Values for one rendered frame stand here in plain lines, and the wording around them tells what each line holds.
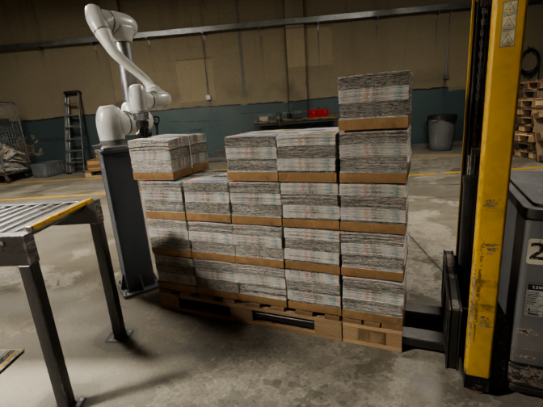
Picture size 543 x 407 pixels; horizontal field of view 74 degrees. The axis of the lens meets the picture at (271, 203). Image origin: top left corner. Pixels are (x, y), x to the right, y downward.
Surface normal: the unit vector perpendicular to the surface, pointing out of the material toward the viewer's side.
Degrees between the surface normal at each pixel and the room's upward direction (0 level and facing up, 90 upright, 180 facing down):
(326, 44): 90
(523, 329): 90
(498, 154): 90
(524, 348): 90
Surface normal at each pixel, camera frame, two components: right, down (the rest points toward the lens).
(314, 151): -0.40, 0.27
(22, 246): -0.05, 0.26
